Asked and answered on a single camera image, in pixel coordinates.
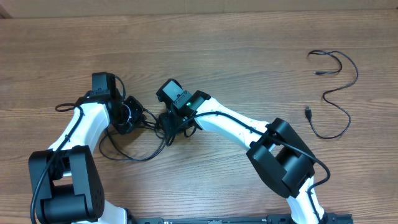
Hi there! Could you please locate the black separated thin cable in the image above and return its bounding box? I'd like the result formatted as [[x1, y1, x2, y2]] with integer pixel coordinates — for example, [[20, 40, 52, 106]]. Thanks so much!
[[304, 49, 359, 140]]

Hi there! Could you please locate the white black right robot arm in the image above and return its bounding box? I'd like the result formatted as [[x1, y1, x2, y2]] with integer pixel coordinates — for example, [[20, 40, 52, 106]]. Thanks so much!
[[156, 79, 328, 223]]

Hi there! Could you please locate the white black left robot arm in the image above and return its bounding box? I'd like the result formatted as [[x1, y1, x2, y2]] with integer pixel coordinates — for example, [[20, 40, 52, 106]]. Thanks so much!
[[28, 72, 143, 223]]

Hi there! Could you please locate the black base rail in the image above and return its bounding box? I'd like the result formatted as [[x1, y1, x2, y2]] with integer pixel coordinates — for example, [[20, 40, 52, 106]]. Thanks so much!
[[126, 211, 354, 224]]

